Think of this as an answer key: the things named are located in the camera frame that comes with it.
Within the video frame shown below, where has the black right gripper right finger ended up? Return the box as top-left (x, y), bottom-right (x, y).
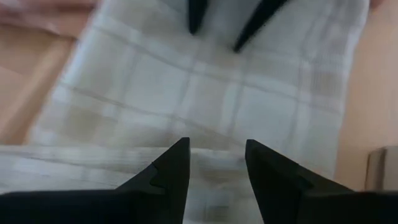
top-left (244, 139), bottom-right (354, 224)

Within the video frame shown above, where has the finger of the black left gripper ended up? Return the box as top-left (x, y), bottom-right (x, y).
top-left (233, 0), bottom-right (289, 53)
top-left (187, 0), bottom-right (208, 35)

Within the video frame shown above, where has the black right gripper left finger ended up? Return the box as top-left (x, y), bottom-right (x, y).
top-left (115, 136), bottom-right (191, 224)

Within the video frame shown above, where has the white plaid kitchen towel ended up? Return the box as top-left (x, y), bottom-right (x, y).
top-left (0, 0), bottom-right (371, 224)

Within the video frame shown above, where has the pink striped towel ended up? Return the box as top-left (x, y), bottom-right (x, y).
top-left (0, 0), bottom-right (98, 35)

